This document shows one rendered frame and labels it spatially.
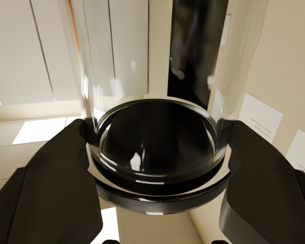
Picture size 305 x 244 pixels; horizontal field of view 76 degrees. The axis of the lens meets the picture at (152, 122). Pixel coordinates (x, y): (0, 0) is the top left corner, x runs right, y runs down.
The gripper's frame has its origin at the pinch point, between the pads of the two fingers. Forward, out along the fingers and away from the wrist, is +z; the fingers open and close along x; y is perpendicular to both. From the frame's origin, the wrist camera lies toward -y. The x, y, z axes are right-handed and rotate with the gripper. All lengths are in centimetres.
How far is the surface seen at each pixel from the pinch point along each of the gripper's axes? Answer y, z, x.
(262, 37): 4, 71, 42
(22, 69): 61, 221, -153
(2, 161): 150, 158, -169
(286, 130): 31, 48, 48
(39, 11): 1, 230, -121
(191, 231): 151, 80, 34
